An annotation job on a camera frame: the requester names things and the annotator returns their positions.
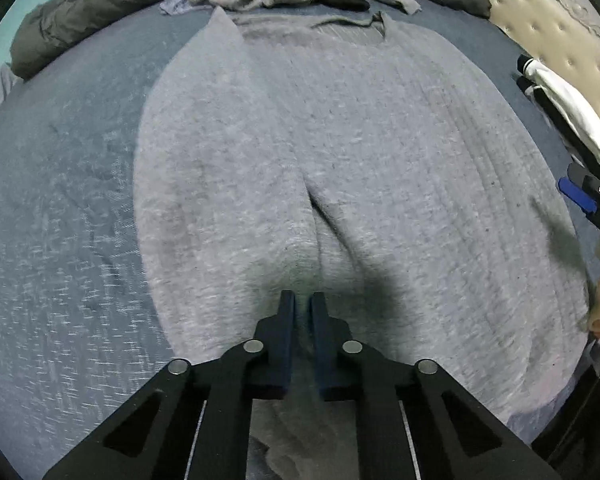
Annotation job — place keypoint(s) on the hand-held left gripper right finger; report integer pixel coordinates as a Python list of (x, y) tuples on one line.
[(320, 345)]

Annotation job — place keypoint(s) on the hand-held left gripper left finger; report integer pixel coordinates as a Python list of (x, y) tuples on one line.
[(286, 340)]

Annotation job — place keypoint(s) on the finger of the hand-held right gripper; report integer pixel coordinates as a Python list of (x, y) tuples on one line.
[(587, 180), (577, 197)]

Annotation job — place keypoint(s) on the grey knit sweater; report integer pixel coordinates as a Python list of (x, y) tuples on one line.
[(380, 160)]

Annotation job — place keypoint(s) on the cream tufted headboard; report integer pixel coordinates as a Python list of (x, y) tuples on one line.
[(555, 25)]

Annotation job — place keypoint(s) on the bed with blue sheet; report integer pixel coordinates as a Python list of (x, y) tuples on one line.
[(55, 210)]

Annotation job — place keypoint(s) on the light blue cloth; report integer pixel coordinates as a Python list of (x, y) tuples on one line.
[(180, 5)]

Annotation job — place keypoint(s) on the dark grey rolled duvet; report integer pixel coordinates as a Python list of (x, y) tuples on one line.
[(55, 30)]

